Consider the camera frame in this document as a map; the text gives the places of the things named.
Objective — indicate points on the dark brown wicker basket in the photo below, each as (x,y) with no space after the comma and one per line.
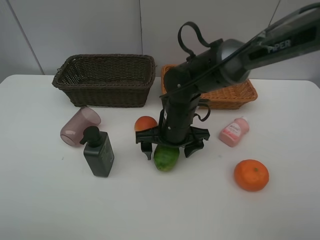
(106,80)

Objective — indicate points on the dark green pump bottle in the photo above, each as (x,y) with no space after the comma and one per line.
(98,151)

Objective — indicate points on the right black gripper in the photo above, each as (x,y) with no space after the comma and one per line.
(175,128)

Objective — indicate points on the orange tangerine fruit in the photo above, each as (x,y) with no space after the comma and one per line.
(251,175)

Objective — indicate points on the green mango fruit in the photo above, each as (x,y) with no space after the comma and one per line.
(165,157)

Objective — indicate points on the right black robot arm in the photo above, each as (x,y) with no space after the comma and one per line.
(225,63)

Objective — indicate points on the translucent purple plastic cup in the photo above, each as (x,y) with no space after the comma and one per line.
(72,132)

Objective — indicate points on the light orange wicker basket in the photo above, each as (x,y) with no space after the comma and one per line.
(230,98)

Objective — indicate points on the red yellow peach fruit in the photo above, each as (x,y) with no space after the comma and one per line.
(144,123)

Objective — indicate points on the pink lotion bottle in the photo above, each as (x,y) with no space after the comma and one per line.
(233,133)

